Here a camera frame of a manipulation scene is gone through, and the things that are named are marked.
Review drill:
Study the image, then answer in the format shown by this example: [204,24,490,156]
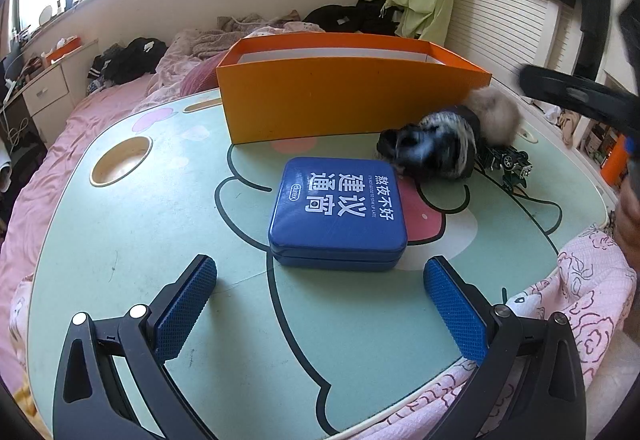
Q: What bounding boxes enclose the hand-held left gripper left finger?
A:
[52,254,219,440]

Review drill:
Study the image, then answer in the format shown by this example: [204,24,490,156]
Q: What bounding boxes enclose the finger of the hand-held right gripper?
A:
[520,64,640,141]

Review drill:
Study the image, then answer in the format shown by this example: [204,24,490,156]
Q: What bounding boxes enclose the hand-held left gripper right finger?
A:
[422,254,587,440]

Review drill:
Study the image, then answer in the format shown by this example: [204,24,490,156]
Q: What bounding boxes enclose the brown fur ball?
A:
[465,86,526,146]

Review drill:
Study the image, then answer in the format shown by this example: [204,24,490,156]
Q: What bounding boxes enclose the green toy car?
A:
[480,145,533,191]

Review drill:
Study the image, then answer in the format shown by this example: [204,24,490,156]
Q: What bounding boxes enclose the blue square tin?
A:
[267,156,408,272]

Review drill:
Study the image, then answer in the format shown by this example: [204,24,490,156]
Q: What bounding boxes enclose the doll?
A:
[376,105,483,181]

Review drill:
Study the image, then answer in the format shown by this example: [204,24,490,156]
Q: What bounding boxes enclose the orange cardboard box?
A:
[216,32,493,146]

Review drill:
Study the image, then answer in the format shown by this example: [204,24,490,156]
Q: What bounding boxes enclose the green cartoon-print desktop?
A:
[25,87,617,440]

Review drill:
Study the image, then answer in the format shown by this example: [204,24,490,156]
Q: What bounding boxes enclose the orange bottle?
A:
[600,140,628,186]

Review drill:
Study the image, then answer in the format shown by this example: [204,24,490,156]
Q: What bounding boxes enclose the white louvre wardrobe door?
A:
[447,0,563,103]

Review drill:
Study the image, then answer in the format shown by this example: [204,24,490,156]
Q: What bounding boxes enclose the pink floral quilt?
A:
[340,225,640,440]

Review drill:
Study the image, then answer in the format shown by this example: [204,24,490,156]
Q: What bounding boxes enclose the pink bed sheet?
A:
[0,22,326,401]

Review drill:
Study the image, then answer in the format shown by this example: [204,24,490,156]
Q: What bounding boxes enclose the dark pink pillow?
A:
[180,57,223,96]

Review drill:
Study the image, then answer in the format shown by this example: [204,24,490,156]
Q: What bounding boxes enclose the black striped clothes pile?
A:
[87,37,168,87]

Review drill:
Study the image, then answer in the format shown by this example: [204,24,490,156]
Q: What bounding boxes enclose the white drawer cabinet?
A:
[22,40,101,118]

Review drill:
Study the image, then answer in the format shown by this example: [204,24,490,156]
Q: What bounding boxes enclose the beige knit blanket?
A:
[192,10,301,60]

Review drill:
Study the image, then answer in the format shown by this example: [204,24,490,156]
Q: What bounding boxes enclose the orange tray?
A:
[45,37,82,62]

